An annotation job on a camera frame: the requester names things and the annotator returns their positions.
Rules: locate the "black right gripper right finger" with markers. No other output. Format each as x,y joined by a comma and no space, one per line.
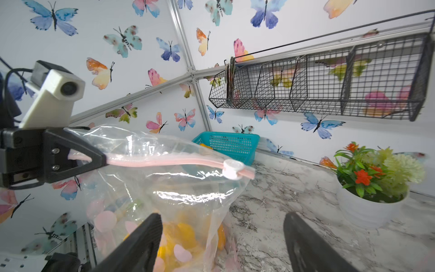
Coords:
309,252

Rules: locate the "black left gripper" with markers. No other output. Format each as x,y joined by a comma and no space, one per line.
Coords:
27,155

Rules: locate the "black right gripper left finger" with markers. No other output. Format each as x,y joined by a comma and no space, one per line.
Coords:
138,252

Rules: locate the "clear bag of lemons back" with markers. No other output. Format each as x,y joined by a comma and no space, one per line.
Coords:
192,187

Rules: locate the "white pot artificial plant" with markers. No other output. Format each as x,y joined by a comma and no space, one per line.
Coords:
374,183

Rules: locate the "teal plastic basket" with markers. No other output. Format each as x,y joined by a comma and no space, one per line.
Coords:
240,147

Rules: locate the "seed packet in basket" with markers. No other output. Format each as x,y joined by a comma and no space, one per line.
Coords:
229,77

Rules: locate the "black wire wall basket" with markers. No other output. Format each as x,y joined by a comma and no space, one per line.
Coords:
379,70

